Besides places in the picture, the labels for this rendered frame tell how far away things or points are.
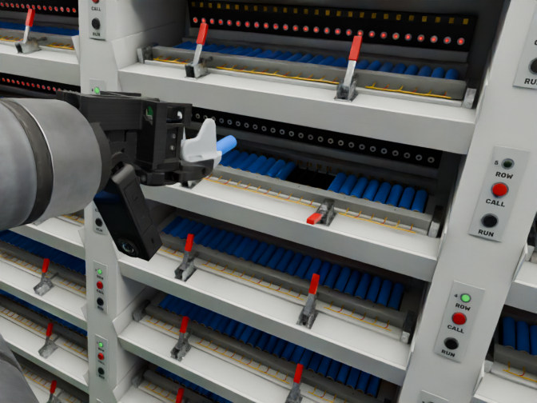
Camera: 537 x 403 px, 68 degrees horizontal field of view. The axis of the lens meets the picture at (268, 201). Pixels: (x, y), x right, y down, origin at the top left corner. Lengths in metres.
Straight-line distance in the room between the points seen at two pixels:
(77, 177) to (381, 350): 0.56
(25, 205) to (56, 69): 0.67
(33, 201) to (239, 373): 0.68
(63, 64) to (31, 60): 0.09
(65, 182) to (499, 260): 0.53
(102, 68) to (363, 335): 0.68
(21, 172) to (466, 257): 0.53
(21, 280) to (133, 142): 0.92
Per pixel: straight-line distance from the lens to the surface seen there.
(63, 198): 0.32
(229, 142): 0.54
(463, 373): 0.71
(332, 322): 0.75
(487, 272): 0.63
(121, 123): 0.37
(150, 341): 0.99
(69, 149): 0.31
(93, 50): 0.86
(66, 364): 1.27
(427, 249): 0.64
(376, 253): 0.64
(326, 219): 0.64
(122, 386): 1.13
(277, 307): 0.77
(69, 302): 1.15
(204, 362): 0.93
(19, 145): 0.29
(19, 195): 0.30
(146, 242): 0.42
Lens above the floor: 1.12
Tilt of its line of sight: 18 degrees down
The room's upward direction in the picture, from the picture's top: 7 degrees clockwise
